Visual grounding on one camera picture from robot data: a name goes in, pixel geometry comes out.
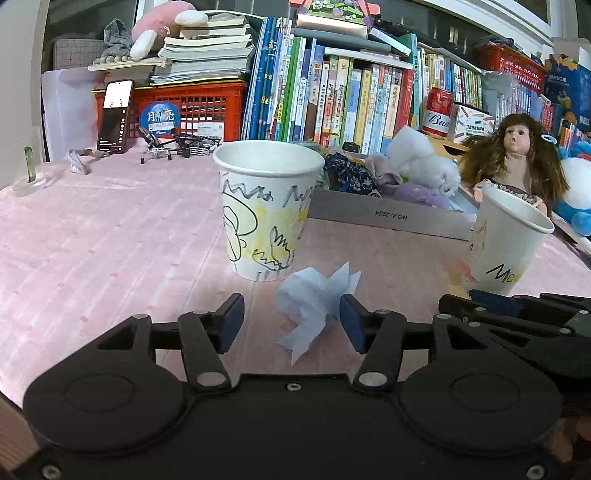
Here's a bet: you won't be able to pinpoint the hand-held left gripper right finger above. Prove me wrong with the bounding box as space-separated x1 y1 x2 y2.
339 294 497 392

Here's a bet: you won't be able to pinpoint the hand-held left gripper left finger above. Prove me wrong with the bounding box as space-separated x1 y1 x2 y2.
95 293 245 392

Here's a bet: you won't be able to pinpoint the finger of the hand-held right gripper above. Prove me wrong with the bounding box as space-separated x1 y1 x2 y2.
438 294 578 340
468 289 591 319

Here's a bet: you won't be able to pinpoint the light blue face mask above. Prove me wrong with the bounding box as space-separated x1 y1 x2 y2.
276 262 363 367

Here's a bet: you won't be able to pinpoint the white paper cup with lettering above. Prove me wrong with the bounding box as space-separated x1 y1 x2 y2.
466 187 555 297

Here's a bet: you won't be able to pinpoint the grey shallow cardboard box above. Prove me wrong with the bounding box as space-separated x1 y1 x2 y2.
307 152 481 241

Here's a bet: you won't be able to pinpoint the purple plush heart toy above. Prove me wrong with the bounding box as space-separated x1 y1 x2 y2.
392 182 451 210

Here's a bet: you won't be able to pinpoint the pale lavender sock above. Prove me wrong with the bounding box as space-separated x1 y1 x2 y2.
367 153 404 185

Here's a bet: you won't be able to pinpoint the white paper cup with scribbles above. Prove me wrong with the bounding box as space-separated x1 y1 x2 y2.
212 141 326 283

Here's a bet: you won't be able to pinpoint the pink tablecloth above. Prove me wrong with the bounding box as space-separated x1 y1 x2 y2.
0 138 591 407

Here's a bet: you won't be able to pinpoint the blue and white plush toy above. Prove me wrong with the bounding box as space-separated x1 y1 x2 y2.
551 141 591 241

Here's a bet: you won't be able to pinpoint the dark blue floral cloth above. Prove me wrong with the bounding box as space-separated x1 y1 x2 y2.
323 152 384 198

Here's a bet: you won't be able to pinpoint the small wooden drawer box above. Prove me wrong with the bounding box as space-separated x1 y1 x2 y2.
434 134 476 155

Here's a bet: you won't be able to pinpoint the doll with brown hair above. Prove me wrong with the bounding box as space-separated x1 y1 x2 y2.
459 113 571 217

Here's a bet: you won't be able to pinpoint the white label sticker carton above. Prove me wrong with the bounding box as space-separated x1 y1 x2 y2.
450 104 497 144

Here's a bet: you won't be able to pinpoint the red drink can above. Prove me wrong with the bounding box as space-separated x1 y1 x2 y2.
422 88 455 139

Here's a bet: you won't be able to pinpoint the round blue sticker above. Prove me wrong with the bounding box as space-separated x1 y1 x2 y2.
139 102 182 139

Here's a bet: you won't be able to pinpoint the red plastic crate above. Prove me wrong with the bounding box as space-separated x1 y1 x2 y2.
92 80 250 144

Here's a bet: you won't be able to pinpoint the small grey metal tool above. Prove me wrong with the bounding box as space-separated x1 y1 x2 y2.
67 150 105 175

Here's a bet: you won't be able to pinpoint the tall blue carton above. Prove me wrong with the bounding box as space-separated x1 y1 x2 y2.
542 37 591 134

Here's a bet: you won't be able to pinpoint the row of upright books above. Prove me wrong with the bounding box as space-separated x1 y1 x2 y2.
240 16 591 155

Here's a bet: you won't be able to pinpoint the red plastic basket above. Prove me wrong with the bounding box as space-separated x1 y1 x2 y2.
475 44 548 95

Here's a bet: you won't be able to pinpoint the smartphone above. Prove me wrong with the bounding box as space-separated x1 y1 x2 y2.
97 79 136 153

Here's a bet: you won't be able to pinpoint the green stick on clear base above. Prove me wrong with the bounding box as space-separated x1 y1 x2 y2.
14 145 47 197

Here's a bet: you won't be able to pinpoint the white paper bag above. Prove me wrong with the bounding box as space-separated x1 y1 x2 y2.
41 69 100 162

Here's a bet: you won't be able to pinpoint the stack of flat paperback books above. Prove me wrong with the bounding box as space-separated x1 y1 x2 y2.
88 14 257 86

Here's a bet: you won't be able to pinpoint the teal flat books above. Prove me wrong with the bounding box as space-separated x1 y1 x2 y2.
293 14 416 58

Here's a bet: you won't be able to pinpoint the grey plush toy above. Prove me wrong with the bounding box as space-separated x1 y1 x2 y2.
95 18 134 65

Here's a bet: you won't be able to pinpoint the pink plush rabbit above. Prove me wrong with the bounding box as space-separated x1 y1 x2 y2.
129 0 211 61

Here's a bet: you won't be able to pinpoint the white grid board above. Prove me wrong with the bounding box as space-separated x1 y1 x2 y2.
51 39 109 70

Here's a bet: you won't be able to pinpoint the black folding frame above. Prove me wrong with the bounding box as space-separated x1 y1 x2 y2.
173 133 220 158

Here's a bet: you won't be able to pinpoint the metal wire stand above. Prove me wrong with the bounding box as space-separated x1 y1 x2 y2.
139 124 174 164

